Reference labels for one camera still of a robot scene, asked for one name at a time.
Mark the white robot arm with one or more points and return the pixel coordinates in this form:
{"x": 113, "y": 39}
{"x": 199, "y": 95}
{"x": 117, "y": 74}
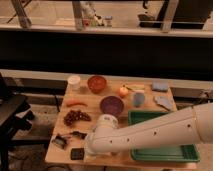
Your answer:
{"x": 192, "y": 125}

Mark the light blue cup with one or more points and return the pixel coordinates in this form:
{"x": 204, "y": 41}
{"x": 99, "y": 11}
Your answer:
{"x": 138, "y": 99}

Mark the orange apple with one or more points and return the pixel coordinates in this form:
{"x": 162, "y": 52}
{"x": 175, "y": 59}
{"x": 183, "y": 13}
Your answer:
{"x": 123, "y": 92}

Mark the black handled peeler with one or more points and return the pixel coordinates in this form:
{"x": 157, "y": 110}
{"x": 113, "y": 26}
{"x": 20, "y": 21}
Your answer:
{"x": 78, "y": 134}

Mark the green plastic tray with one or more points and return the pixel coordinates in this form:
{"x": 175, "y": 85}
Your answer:
{"x": 182, "y": 154}

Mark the dark bench rail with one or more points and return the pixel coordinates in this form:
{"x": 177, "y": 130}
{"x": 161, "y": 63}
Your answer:
{"x": 39, "y": 91}

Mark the bunch of red grapes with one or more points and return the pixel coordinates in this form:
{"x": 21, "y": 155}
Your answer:
{"x": 75, "y": 115}

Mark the white plastic cup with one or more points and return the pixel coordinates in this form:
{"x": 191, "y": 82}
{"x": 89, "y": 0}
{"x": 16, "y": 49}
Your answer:
{"x": 74, "y": 82}

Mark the blue sponge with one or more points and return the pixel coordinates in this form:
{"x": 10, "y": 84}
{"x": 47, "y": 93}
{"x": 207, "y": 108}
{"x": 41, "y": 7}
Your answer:
{"x": 160, "y": 87}

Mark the yellow banana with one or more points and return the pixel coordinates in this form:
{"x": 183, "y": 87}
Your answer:
{"x": 135, "y": 87}

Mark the black eraser block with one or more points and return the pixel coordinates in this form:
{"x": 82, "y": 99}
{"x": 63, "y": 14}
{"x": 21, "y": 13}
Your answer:
{"x": 77, "y": 153}

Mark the orange carrot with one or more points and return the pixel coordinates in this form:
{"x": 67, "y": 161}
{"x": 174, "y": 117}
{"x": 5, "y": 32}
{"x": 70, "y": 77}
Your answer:
{"x": 71, "y": 103}

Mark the purple bowl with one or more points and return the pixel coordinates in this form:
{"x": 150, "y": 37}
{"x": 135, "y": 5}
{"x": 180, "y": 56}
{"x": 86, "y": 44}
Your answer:
{"x": 112, "y": 105}

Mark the grey blue cloth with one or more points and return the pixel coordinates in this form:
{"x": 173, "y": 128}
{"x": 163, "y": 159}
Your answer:
{"x": 164, "y": 102}

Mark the red bowl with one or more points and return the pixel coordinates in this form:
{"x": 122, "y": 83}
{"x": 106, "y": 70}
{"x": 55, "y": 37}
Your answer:
{"x": 96, "y": 83}

